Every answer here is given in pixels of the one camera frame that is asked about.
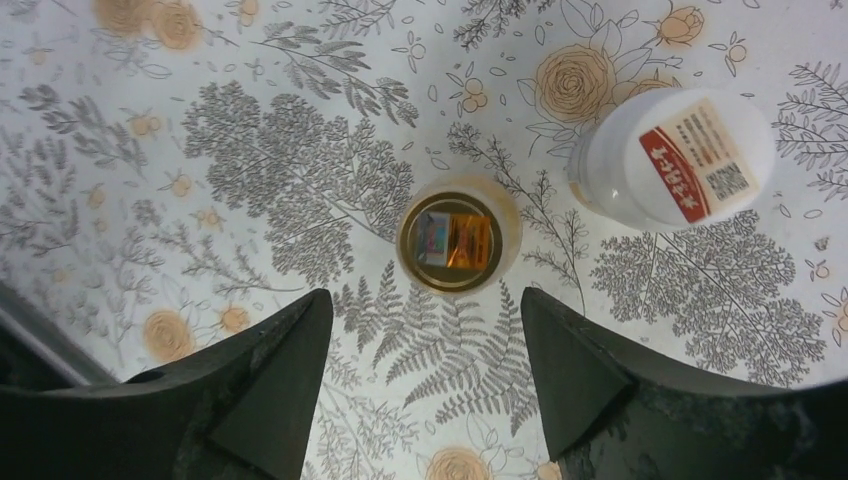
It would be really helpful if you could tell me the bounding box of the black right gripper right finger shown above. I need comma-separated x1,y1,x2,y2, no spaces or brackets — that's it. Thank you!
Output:
521,287,847,479

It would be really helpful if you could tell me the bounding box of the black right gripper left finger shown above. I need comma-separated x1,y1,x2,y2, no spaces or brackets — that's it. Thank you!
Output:
1,288,333,479

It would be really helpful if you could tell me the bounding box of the small amber pill bottle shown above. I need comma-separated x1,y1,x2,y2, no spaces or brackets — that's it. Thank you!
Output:
396,174,523,296

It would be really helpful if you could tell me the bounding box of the white cap amber pill bottle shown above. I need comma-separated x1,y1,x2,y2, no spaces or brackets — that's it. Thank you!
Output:
566,88,776,232

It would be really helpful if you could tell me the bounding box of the floral patterned table mat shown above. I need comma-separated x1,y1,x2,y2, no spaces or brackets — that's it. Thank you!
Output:
1,1,847,479

